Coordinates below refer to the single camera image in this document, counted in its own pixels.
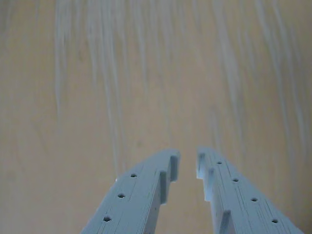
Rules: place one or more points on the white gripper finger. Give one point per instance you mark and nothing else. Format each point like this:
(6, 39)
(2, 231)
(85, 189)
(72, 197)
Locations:
(136, 195)
(231, 200)

